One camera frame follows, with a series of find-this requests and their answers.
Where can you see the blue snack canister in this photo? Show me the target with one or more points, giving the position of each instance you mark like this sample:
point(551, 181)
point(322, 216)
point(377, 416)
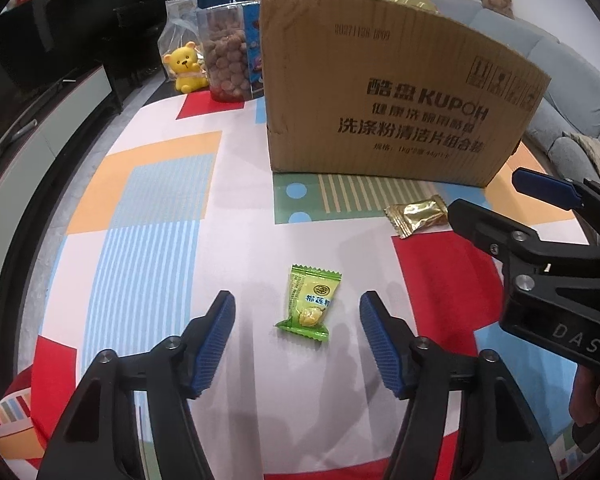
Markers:
point(254, 50)

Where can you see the colourful patchwork tablecloth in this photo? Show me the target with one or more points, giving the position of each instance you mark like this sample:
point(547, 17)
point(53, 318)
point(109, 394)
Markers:
point(180, 260)

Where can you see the small green candy packet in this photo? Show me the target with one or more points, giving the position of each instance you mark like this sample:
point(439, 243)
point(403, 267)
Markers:
point(309, 300)

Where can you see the clear plastic bag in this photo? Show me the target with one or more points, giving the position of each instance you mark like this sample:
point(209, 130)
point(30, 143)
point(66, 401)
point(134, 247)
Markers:
point(177, 25)

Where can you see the brown cardboard box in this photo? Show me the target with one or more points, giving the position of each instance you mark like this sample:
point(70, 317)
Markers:
point(380, 85)

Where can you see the person's right hand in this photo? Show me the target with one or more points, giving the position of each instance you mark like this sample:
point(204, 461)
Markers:
point(597, 400)

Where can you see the yellow bear figure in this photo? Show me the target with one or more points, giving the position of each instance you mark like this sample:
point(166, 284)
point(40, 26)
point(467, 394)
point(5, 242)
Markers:
point(185, 67)

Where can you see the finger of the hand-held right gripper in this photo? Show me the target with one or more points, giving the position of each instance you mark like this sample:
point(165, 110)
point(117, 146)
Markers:
point(485, 225)
point(545, 186)

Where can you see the clear jar of nuts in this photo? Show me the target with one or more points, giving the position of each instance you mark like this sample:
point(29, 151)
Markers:
point(222, 55)

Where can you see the brown plush toy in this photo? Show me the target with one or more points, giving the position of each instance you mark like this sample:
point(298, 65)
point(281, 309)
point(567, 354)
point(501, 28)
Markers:
point(497, 0)

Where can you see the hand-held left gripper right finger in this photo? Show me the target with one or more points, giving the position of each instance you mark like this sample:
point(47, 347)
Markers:
point(380, 345)

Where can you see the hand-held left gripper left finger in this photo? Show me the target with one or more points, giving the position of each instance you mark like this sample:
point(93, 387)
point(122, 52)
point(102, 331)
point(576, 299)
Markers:
point(212, 345)

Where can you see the gold foil candy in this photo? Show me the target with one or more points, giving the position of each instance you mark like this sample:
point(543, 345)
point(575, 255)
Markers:
point(417, 214)

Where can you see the grey corner sofa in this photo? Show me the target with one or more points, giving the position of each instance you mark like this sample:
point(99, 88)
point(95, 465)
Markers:
point(555, 45)

